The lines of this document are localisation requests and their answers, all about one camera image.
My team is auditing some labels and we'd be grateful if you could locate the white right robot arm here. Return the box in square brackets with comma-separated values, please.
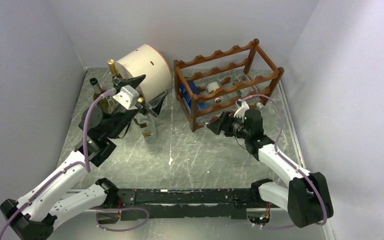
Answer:
[206, 109, 334, 228]

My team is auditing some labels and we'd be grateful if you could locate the clear bottle white cap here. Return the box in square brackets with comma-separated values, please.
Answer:
[205, 80, 222, 94]

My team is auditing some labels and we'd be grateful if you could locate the green wine bottle brown label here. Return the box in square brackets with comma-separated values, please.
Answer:
[89, 77, 115, 114]

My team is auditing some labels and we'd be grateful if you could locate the brown wooden wine rack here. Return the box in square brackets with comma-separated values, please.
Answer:
[173, 38, 285, 132]

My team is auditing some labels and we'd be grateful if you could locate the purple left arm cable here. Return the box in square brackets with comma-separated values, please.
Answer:
[0, 87, 150, 240]

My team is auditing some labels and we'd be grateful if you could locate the clear round bottle in rack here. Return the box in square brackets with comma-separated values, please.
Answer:
[230, 72, 261, 100]

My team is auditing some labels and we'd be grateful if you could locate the dark wine bottle cream label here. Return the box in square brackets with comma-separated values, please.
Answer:
[107, 59, 122, 79]

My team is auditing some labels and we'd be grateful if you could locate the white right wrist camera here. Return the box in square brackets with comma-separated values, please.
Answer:
[233, 100, 250, 119]

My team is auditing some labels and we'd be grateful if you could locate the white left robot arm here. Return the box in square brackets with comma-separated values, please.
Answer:
[0, 74, 171, 240]

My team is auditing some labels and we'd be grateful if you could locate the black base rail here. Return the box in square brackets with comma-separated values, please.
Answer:
[98, 187, 269, 221]

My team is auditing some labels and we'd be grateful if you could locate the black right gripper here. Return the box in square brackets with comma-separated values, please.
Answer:
[207, 110, 251, 140]

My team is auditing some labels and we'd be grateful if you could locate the blue bottle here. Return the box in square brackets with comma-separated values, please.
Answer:
[179, 81, 201, 114]

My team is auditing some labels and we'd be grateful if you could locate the cream cylindrical container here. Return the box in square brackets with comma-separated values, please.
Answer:
[115, 44, 173, 103]

